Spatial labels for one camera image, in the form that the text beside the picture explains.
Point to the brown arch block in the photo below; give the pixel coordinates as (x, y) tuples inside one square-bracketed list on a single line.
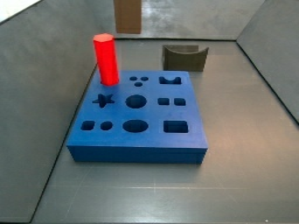
[(129, 16)]

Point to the blue shape-sorting board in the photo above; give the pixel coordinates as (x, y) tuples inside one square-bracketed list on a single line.
[(142, 121)]

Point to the dark olive arch holder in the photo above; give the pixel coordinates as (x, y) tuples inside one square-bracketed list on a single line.
[(185, 58)]

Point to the red hexagonal peg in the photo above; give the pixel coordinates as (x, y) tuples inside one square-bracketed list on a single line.
[(107, 58)]

